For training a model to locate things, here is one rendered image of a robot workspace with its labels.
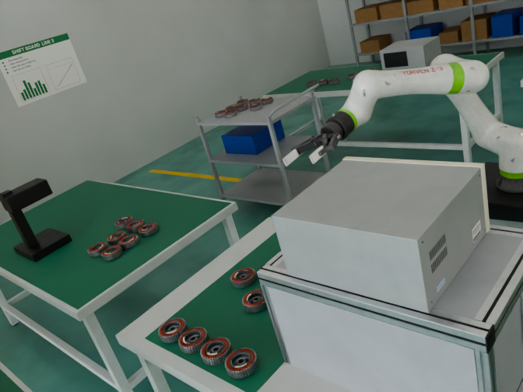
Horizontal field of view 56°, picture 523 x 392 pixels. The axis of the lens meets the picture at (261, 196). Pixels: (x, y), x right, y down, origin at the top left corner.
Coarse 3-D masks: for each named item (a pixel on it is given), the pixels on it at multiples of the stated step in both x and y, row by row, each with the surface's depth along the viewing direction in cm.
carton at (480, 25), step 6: (492, 12) 717; (468, 18) 728; (474, 18) 715; (480, 18) 703; (486, 18) 694; (462, 24) 715; (468, 24) 710; (480, 24) 699; (486, 24) 696; (462, 30) 719; (468, 30) 714; (480, 30) 703; (486, 30) 698; (462, 36) 723; (468, 36) 718; (480, 36) 707; (486, 36) 701
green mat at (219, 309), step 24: (240, 264) 228; (216, 288) 215; (192, 312) 204; (216, 312) 199; (240, 312) 195; (264, 312) 191; (216, 336) 185; (240, 336) 182; (264, 336) 178; (192, 360) 177; (264, 360) 167; (240, 384) 160
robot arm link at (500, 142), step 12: (492, 132) 209; (504, 132) 203; (516, 132) 200; (492, 144) 208; (504, 144) 201; (516, 144) 197; (504, 156) 203; (516, 156) 200; (504, 168) 206; (516, 168) 202
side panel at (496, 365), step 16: (512, 320) 120; (512, 336) 121; (480, 352) 107; (496, 352) 113; (512, 352) 122; (480, 368) 108; (496, 368) 114; (512, 368) 124; (480, 384) 110; (496, 384) 111; (512, 384) 125
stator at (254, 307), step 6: (246, 294) 198; (252, 294) 198; (258, 294) 198; (246, 300) 195; (252, 300) 195; (258, 300) 194; (264, 300) 192; (246, 306) 192; (252, 306) 191; (258, 306) 191; (264, 306) 192; (252, 312) 192
